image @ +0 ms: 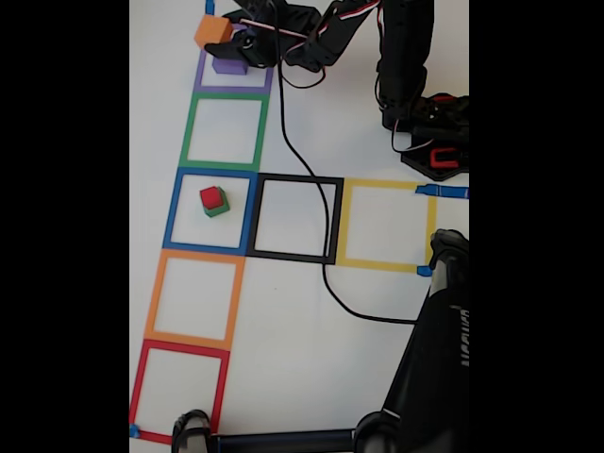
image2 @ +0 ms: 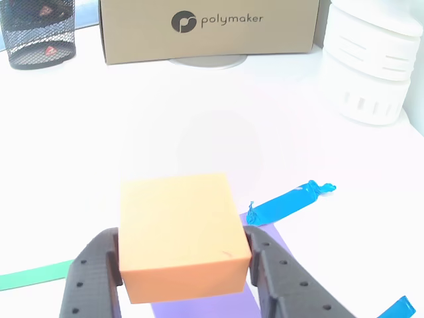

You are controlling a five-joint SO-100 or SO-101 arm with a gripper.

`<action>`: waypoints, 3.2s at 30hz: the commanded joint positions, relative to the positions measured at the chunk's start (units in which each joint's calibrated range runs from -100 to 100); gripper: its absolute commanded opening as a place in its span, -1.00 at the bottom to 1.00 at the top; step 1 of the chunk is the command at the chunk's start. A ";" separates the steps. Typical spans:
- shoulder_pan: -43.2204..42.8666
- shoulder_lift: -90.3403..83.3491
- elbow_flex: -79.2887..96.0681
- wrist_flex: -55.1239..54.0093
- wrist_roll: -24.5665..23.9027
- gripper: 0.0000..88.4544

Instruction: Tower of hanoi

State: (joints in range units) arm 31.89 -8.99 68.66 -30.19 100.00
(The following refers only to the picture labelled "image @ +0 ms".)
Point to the purple block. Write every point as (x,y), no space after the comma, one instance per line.
(229,67)

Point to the orange block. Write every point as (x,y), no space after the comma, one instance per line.
(213,30)

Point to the small red cube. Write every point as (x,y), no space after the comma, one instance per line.
(210,197)

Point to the green block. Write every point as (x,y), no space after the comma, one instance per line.
(219,210)

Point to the blue tape strip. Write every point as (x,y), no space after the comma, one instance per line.
(210,5)
(448,192)

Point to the small blue tape piece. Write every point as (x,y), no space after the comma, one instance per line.
(424,271)
(134,430)

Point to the purple square frame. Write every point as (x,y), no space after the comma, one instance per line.
(233,89)

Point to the green square frame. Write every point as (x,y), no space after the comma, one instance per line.
(222,96)

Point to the black square frame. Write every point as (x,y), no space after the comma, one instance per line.
(297,178)

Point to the blue square frame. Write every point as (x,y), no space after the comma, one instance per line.
(171,212)

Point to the yellow square frame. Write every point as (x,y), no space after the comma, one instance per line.
(382,184)

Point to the orange square frame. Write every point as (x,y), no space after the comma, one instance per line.
(198,256)

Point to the red square frame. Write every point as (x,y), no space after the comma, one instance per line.
(184,350)

